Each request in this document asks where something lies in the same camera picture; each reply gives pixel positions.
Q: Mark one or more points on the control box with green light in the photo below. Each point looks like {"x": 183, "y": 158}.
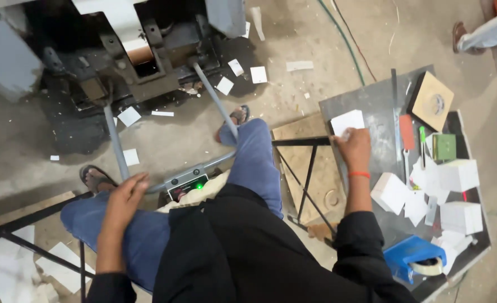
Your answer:
{"x": 187, "y": 183}

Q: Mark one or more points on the loose white cards pile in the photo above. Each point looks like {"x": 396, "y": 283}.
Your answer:
{"x": 420, "y": 185}

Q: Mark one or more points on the large white paper sheets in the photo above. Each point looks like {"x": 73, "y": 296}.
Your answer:
{"x": 8, "y": 265}

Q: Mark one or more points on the scattered white paper scraps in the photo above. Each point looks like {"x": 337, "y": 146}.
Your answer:
{"x": 259, "y": 75}

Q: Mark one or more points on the person's left hand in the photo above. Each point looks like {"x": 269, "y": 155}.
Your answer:
{"x": 120, "y": 206}

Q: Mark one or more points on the clear tape roll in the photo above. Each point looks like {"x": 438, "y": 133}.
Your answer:
{"x": 427, "y": 267}

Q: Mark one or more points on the black sandal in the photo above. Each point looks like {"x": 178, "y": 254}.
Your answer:
{"x": 239, "y": 115}
{"x": 93, "y": 176}

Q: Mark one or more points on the black metal frame stand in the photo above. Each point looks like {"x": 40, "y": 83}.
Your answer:
{"x": 307, "y": 176}

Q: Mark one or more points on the grey metal work table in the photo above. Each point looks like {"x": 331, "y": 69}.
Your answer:
{"x": 378, "y": 109}

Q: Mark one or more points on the orange wrist band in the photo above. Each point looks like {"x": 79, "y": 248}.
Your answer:
{"x": 360, "y": 174}

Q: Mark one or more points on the thick white card block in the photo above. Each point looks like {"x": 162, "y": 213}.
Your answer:
{"x": 389, "y": 193}
{"x": 461, "y": 218}
{"x": 458, "y": 174}

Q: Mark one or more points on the person's right hand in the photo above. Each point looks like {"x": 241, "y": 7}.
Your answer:
{"x": 355, "y": 149}

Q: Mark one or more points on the person's right fingers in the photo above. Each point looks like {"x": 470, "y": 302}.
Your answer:
{"x": 343, "y": 135}

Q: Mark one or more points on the blue tape dispenser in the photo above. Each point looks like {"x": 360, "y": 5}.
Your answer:
{"x": 408, "y": 250}

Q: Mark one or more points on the wooden board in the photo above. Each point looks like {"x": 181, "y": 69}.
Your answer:
{"x": 320, "y": 185}

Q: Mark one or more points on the silver wrench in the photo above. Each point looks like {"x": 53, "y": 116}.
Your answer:
{"x": 406, "y": 166}

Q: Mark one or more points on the crumpled white paper heap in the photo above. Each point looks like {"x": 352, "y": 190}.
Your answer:
{"x": 452, "y": 246}

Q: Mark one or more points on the black metal frame table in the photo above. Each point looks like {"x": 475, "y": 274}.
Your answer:
{"x": 29, "y": 219}

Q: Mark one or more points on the grey black press machine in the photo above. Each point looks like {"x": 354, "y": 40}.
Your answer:
{"x": 118, "y": 46}

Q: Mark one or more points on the grey metal tube frame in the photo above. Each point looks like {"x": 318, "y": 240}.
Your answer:
{"x": 116, "y": 143}

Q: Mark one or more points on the long metal ruler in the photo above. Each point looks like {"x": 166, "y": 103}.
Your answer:
{"x": 396, "y": 113}

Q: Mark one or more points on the wooden block with round disc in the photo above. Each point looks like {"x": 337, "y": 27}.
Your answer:
{"x": 431, "y": 101}

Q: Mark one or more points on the red utility knife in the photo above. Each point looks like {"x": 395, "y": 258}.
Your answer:
{"x": 407, "y": 132}

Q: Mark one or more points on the small green box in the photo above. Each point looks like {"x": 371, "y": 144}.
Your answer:
{"x": 444, "y": 147}

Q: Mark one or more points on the person's left fingers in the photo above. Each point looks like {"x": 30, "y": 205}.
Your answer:
{"x": 137, "y": 183}

